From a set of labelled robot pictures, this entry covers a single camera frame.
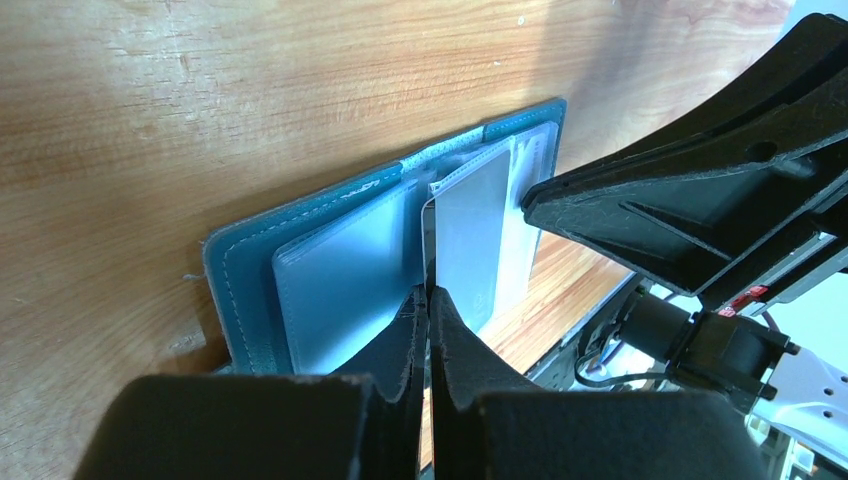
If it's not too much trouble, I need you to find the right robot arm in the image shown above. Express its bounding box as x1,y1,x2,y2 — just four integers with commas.
522,13,847,462

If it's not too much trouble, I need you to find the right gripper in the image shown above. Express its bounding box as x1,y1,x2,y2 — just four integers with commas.
522,13,847,316

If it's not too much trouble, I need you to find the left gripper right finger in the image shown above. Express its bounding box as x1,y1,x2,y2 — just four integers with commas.
429,287,766,479

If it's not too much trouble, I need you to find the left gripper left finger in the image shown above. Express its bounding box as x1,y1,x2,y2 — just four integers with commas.
75,286,428,479

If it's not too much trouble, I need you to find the teal leather card holder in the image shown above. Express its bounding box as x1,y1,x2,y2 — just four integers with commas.
203,98,567,375

